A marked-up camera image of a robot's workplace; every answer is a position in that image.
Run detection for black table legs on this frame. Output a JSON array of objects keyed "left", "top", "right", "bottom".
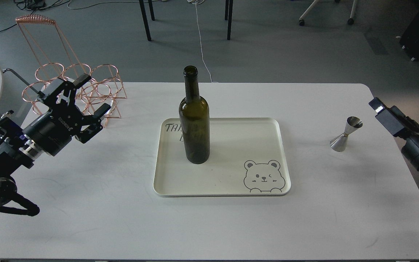
[{"left": 139, "top": 0, "right": 234, "bottom": 41}]

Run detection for white office chair base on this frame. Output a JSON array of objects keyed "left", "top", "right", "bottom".
[{"left": 297, "top": 0, "right": 360, "bottom": 27}]

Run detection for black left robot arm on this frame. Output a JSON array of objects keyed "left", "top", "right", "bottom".
[{"left": 0, "top": 74, "right": 111, "bottom": 216}]

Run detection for black floor cables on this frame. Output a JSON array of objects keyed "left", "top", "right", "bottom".
[{"left": 0, "top": 0, "right": 72, "bottom": 39}]

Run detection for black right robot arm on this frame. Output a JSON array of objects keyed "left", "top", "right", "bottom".
[{"left": 368, "top": 97, "right": 419, "bottom": 172}]

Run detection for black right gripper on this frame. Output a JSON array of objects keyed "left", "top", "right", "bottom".
[{"left": 368, "top": 98, "right": 419, "bottom": 171}]

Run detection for copper wire bottle rack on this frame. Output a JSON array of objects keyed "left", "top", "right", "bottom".
[{"left": 15, "top": 14, "right": 128, "bottom": 126}]

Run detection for dark green wine bottle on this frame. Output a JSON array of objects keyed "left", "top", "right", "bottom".
[{"left": 178, "top": 65, "right": 211, "bottom": 164}]

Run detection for cream tray with bear print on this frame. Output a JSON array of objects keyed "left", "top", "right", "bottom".
[{"left": 153, "top": 118, "right": 291, "bottom": 197}]

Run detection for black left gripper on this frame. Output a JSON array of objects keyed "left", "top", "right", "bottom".
[{"left": 23, "top": 74, "right": 111, "bottom": 156}]

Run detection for steel double jigger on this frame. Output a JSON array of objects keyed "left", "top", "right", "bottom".
[{"left": 330, "top": 116, "right": 363, "bottom": 152}]

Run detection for white floor cable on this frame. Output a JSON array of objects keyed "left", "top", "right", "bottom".
[{"left": 187, "top": 0, "right": 219, "bottom": 83}]

